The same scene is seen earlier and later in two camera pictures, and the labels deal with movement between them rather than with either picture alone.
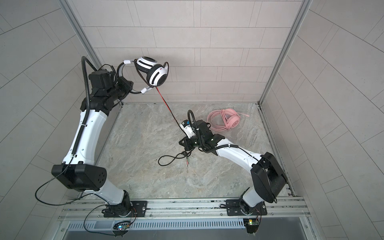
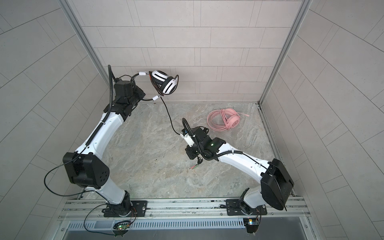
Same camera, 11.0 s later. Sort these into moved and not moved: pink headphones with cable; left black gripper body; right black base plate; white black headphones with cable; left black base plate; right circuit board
Moved: white black headphones with cable; left black gripper body
Not moved: right black base plate; left black base plate; pink headphones with cable; right circuit board
